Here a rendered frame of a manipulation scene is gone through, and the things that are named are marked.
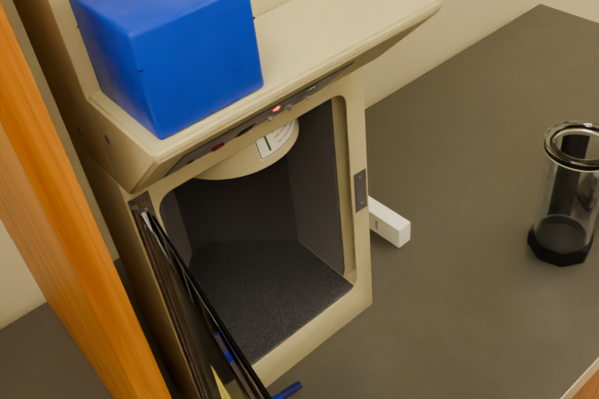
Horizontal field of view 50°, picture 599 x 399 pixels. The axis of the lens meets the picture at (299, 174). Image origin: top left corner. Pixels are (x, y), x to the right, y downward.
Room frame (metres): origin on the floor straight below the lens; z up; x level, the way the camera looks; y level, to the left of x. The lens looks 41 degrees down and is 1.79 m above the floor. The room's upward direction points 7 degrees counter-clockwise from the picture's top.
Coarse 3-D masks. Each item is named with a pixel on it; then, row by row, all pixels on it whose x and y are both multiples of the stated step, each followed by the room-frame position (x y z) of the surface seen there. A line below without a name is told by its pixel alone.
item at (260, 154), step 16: (288, 128) 0.62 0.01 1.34; (256, 144) 0.59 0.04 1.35; (272, 144) 0.59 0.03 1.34; (288, 144) 0.61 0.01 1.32; (224, 160) 0.57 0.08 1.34; (240, 160) 0.57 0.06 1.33; (256, 160) 0.58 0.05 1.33; (272, 160) 0.58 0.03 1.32; (208, 176) 0.57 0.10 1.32; (224, 176) 0.57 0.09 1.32; (240, 176) 0.57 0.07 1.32
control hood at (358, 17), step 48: (336, 0) 0.58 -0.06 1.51; (384, 0) 0.57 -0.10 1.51; (432, 0) 0.56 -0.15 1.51; (288, 48) 0.50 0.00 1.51; (336, 48) 0.49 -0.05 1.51; (384, 48) 0.58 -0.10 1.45; (96, 96) 0.46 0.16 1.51; (288, 96) 0.47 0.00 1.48; (144, 144) 0.39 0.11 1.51; (192, 144) 0.40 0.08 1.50
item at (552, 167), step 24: (576, 120) 0.78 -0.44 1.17; (552, 144) 0.73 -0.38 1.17; (576, 144) 0.76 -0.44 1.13; (552, 168) 0.71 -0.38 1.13; (552, 192) 0.70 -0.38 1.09; (576, 192) 0.68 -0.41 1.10; (552, 216) 0.70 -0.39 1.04; (576, 216) 0.68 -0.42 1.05; (552, 240) 0.69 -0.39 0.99; (576, 240) 0.68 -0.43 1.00
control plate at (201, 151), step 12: (336, 72) 0.51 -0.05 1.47; (324, 84) 0.54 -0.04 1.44; (300, 96) 0.52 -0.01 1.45; (252, 120) 0.46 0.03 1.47; (264, 120) 0.52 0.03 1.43; (228, 132) 0.44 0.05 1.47; (204, 144) 0.43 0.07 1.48; (216, 144) 0.47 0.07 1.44; (192, 156) 0.44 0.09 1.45; (180, 168) 0.47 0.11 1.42
